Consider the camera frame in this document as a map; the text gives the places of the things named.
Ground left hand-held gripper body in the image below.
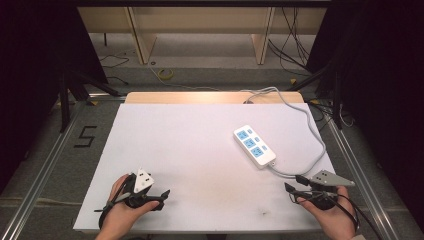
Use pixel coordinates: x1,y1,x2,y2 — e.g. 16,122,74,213
122,167,160,211

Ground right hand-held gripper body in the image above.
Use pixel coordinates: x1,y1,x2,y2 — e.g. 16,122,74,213
299,169,356,211

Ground person's right hand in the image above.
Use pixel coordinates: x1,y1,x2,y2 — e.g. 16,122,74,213
295,185,358,238

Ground person's left hand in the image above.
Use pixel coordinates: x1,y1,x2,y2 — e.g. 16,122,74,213
97,173,161,236

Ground white table mat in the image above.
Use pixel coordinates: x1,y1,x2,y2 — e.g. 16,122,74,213
72,102,336,234

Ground white power strip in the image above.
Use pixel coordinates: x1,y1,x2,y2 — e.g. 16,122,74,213
232,124,278,170

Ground black metal stand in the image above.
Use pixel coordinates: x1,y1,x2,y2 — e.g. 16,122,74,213
58,65,122,134
285,61,345,131

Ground yellow tape roll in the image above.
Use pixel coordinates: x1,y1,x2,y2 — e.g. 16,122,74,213
157,67,175,81

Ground aluminium floor rail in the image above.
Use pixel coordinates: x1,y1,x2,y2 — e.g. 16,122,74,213
323,109,403,240
0,98,88,240

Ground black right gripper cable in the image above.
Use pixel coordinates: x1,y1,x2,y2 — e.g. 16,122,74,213
328,191,384,240

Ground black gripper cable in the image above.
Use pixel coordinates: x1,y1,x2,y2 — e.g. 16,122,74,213
328,191,384,240
93,175,135,231

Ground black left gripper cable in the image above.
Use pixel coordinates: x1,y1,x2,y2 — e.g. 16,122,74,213
93,175,135,231

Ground grey power strip cable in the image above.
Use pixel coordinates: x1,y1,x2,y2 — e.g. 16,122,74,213
239,86,328,180

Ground white floor cable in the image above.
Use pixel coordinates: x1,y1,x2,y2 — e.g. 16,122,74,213
147,61,222,92

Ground thin black floor cable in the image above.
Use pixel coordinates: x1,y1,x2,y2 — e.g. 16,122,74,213
98,53,131,86

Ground black floor cable bundle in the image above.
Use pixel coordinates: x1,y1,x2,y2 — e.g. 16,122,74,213
267,6,322,78

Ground light wooden desk frame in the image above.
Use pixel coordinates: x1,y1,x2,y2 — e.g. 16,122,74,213
77,5,328,66

